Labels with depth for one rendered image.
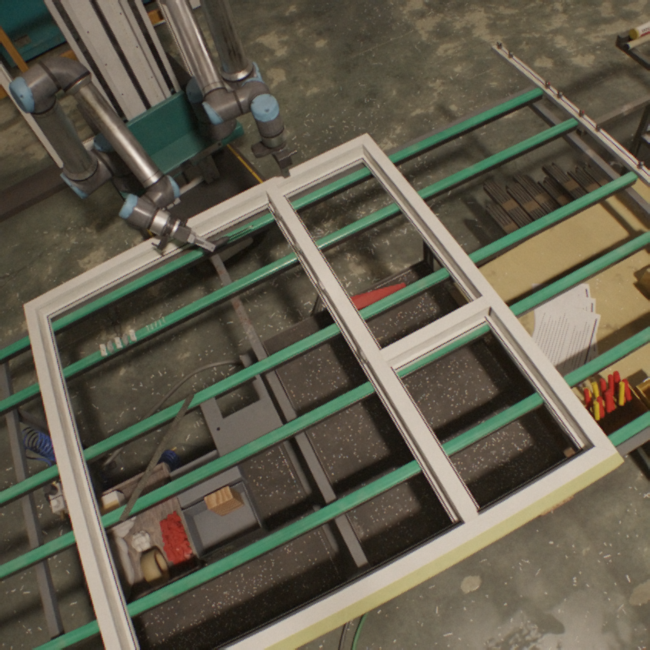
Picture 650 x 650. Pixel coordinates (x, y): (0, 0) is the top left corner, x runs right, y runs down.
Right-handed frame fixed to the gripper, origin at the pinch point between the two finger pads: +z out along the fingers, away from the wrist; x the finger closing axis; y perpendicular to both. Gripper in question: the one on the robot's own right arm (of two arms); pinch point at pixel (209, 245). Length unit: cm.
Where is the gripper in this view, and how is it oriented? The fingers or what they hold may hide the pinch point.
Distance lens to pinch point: 211.0
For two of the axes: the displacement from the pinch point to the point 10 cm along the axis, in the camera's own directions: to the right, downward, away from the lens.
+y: 4.6, -8.8, -1.3
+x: -2.0, -2.4, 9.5
